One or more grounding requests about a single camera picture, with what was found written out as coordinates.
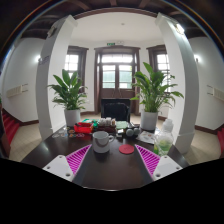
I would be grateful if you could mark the wall lamp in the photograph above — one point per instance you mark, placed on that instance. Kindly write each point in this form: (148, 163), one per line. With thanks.
(38, 59)
(197, 59)

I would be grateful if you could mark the pale green pouch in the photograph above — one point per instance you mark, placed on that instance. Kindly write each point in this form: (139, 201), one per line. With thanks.
(121, 125)

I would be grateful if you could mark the black chair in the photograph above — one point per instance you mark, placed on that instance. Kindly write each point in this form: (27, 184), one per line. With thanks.
(115, 111)

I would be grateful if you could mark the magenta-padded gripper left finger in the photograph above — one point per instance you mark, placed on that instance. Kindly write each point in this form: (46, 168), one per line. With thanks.
(65, 166)

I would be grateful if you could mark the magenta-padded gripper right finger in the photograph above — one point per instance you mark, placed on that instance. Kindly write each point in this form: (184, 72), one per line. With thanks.
(160, 166)

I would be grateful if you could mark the small round disc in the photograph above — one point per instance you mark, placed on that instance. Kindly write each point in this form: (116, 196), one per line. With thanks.
(56, 135)
(63, 131)
(71, 131)
(71, 135)
(80, 135)

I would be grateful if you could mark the brown framed window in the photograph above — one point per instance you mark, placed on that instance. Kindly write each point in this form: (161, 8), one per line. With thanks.
(162, 61)
(71, 63)

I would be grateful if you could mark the brown glazed double door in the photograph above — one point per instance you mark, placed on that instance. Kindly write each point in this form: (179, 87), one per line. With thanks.
(116, 75)

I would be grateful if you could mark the green plant in white pot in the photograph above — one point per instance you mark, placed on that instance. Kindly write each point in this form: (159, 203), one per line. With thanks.
(71, 116)
(149, 120)

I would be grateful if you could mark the flat round red coaster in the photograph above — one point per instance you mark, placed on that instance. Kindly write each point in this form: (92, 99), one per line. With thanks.
(126, 149)

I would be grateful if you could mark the white mug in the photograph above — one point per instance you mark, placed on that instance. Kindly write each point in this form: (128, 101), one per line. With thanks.
(101, 143)

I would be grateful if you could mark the black flat case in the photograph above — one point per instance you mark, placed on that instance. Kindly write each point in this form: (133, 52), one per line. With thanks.
(120, 134)

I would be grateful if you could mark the pillar lamp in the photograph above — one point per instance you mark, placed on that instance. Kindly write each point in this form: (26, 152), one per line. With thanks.
(180, 29)

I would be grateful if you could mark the red plastic box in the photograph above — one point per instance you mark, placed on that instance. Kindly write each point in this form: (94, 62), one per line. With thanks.
(83, 128)

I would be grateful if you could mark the clear green-labelled drink bottle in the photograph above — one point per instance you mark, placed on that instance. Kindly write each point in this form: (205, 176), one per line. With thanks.
(164, 141)

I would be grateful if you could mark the printed paper leaflet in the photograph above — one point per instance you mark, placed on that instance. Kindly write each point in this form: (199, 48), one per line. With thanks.
(146, 137)

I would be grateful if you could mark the red carpeted stairs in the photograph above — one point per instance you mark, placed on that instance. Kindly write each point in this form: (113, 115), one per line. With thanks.
(10, 126)
(221, 140)

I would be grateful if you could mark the green box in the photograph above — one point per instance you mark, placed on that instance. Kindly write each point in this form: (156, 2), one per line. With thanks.
(89, 120)

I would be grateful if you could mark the green exit sign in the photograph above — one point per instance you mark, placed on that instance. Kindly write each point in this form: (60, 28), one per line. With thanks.
(111, 43)

